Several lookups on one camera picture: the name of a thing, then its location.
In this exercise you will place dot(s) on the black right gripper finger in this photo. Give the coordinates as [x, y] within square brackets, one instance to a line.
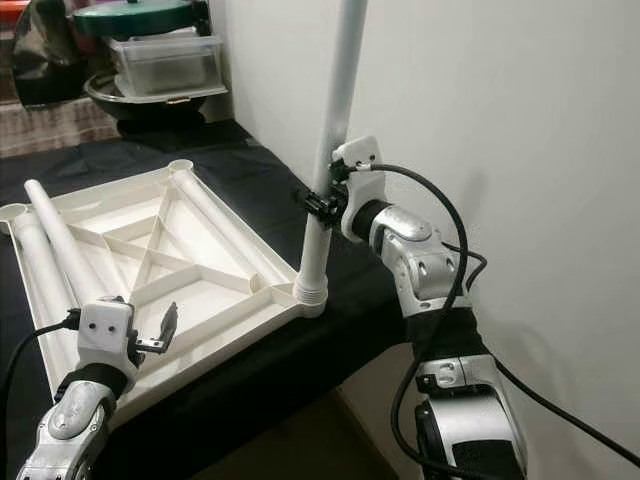
[310, 200]

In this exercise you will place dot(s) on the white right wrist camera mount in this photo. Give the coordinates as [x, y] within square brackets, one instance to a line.
[358, 152]

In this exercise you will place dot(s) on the black wok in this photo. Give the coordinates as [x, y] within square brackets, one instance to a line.
[160, 112]

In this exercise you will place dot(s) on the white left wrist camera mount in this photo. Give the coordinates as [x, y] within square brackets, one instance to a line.
[108, 330]

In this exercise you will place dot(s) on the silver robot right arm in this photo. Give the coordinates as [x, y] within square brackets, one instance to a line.
[410, 250]

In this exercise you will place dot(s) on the black tablecloth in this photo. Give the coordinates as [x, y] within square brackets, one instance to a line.
[350, 350]

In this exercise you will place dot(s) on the green pot lid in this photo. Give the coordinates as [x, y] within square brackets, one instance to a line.
[135, 20]

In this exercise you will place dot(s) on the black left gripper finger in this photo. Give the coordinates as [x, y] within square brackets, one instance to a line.
[168, 322]

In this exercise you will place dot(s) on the patterned cloth covered stand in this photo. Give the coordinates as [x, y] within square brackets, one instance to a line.
[50, 130]

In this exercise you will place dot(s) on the clear plastic container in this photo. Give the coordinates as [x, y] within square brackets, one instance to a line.
[168, 68]

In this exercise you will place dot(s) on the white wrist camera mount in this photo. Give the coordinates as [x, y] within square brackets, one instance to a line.
[108, 330]
[358, 152]

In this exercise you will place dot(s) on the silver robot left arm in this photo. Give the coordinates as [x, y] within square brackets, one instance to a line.
[75, 425]

